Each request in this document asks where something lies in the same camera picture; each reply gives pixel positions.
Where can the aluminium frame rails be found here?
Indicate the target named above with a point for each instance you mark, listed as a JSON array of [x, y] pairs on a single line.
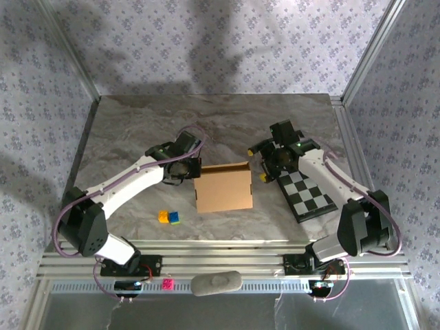
[[223, 258]]

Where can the grey oval pad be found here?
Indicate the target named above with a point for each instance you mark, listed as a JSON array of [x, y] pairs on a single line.
[[216, 283]]

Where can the black right controller board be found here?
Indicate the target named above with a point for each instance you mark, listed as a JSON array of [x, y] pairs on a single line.
[[321, 287]]

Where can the aluminium side rails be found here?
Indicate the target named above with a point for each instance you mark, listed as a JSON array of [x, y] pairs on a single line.
[[343, 117]]

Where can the aluminium frame post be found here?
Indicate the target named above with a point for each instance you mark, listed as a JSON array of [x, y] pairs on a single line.
[[71, 51], [371, 51]]

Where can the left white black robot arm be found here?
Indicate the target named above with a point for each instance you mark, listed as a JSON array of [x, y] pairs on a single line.
[[103, 206]]

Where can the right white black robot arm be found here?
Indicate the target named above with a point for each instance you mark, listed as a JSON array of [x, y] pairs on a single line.
[[354, 220]]

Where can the blue green toy brick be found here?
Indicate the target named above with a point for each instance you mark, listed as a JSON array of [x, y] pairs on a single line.
[[174, 218]]

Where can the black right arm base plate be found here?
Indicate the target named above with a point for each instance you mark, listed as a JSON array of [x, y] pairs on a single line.
[[290, 269]]

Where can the brown cardboard paper box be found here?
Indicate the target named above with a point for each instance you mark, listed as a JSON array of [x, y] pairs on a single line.
[[223, 189]]

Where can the pink toy brick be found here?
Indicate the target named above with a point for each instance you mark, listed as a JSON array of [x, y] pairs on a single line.
[[167, 284]]

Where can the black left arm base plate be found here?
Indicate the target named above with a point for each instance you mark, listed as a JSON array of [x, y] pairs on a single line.
[[153, 264]]

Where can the black left controller board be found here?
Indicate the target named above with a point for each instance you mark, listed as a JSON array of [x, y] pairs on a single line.
[[127, 286]]

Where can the black grey chessboard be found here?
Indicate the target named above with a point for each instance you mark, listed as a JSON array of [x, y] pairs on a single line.
[[306, 196]]

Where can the orange toy brick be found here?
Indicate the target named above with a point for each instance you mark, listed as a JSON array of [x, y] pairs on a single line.
[[163, 217]]

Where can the black controller board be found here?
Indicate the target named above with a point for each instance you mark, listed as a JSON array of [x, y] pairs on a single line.
[[127, 286], [321, 287]]

